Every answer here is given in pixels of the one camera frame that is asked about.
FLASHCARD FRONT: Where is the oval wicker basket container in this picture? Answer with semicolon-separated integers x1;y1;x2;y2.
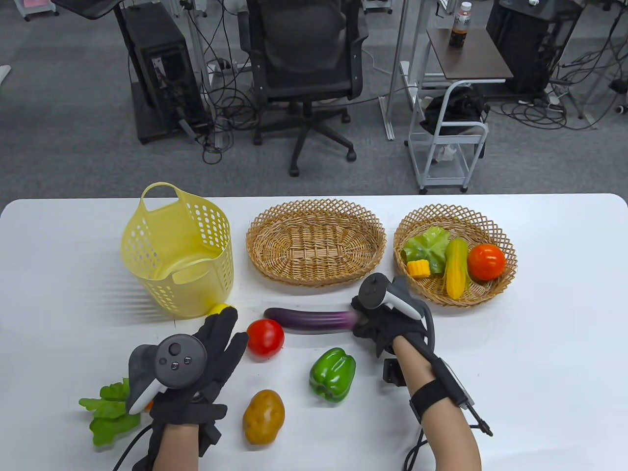
246;198;387;288

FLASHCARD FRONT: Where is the yellow plastic basket container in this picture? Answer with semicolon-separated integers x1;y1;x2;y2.
121;182;235;319

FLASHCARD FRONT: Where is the white desk frame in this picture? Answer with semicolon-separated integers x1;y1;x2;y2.
379;0;432;142

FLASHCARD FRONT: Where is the dark drink bottle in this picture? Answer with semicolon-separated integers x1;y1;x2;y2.
448;1;472;49

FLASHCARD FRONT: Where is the person's right hand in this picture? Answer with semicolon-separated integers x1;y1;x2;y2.
351;277;435;358

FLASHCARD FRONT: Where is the orange fruit object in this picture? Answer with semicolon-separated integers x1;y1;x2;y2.
467;243;506;282

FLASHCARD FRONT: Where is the brown potato object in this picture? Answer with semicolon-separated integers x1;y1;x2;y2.
242;389;286;446

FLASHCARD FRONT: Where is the green lettuce leaf object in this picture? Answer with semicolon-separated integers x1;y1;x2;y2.
402;227;452;275

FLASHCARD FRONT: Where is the silver aluminium frame post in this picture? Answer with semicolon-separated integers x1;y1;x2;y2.
177;0;221;148

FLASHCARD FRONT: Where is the tangle of black floor cables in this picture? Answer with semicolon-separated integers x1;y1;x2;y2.
491;49;628;131
196;49;265;165

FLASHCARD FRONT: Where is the black glove cable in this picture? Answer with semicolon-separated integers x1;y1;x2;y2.
113;427;155;471
403;427;430;471

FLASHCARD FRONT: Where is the black computer tower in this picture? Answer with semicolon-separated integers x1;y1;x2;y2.
486;0;582;95
120;5;209;145

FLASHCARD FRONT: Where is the person's left forearm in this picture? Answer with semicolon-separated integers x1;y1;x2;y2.
153;424;201;471

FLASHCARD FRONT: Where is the white rolling cart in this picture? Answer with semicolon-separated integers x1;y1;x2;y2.
405;80;490;195

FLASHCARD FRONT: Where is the round wicker basket container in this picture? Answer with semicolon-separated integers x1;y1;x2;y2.
393;204;519;310

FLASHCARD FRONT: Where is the black office chair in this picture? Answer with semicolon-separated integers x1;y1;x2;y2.
238;0;369;178

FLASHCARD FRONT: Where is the grey white handheld controller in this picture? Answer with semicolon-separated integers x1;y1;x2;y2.
126;335;208;415
358;274;423;320

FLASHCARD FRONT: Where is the person's left hand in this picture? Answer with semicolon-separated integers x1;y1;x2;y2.
129;308;249;422

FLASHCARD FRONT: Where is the brown side table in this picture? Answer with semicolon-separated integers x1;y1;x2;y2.
426;27;515;81

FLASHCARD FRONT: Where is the black bag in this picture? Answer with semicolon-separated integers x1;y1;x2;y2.
420;87;490;137

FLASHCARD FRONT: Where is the person's right forearm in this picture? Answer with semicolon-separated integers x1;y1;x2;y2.
391;336;481;471

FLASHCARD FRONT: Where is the purple eggplant object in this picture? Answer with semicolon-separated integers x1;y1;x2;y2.
263;307;361;337

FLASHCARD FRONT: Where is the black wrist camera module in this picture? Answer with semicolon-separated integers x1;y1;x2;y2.
383;358;407;387
199;422;222;454

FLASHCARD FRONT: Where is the white cart with pink bin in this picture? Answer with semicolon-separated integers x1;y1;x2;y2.
12;0;59;23

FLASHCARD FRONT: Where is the red tomato object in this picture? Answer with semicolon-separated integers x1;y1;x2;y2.
246;318;286;362

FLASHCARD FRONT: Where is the long corn cob object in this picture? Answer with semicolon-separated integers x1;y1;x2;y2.
444;239;472;301

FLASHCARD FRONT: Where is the leafy orange carrot object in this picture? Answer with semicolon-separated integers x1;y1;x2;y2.
78;378;153;448

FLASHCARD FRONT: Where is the green bell pepper object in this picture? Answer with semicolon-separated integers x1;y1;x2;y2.
309;347;357;404

